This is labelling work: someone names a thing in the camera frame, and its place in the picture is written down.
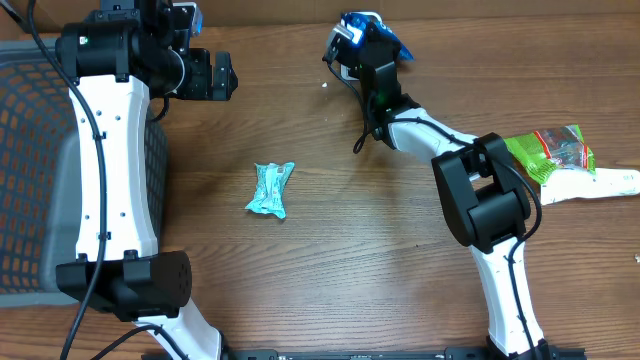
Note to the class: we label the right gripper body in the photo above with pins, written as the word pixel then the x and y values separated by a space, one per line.
pixel 356 71

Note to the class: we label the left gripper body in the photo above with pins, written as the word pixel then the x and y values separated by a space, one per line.
pixel 197 81

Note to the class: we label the blue snack packet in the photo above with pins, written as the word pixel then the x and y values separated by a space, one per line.
pixel 356 23

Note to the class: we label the teal snack packet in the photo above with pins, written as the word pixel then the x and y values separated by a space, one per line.
pixel 268 196

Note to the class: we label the green snack bag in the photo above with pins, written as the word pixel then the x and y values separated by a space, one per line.
pixel 542 152

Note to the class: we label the white cosmetic tube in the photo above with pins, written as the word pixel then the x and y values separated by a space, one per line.
pixel 566 184

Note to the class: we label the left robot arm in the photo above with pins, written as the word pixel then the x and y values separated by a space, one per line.
pixel 115 62

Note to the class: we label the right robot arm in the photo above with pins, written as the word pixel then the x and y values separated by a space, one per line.
pixel 485 201

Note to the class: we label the grey plastic shopping basket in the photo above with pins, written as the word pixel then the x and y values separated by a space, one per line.
pixel 41 178

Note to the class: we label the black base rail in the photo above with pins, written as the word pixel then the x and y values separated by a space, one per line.
pixel 360 355

